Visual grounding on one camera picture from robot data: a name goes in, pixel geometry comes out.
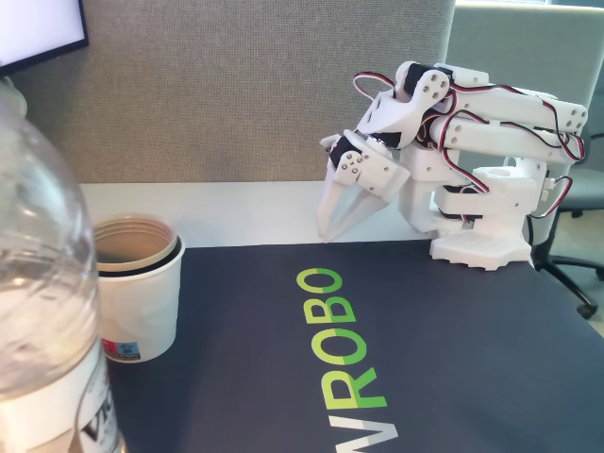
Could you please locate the clear plastic water bottle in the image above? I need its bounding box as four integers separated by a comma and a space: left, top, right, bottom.
0, 77, 125, 453

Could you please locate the red white black servo cable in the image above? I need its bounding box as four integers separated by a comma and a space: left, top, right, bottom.
352, 70, 587, 223

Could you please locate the pale green partition panel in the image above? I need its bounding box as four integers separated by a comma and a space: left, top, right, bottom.
443, 0, 596, 251

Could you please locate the black Dell monitor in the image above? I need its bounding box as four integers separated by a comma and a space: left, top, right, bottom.
0, 0, 90, 76

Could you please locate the dark mat with ROBO print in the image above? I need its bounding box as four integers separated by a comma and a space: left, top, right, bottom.
106, 238, 604, 453

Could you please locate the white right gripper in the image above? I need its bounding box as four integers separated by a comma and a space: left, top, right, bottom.
315, 129, 410, 244

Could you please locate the grey office chair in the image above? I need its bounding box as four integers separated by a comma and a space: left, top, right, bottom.
530, 106, 604, 318

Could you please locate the white paper cup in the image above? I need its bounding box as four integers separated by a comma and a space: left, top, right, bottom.
92, 213, 186, 364

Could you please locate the grey fabric partition panel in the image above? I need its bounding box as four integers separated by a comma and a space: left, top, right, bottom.
0, 0, 457, 186

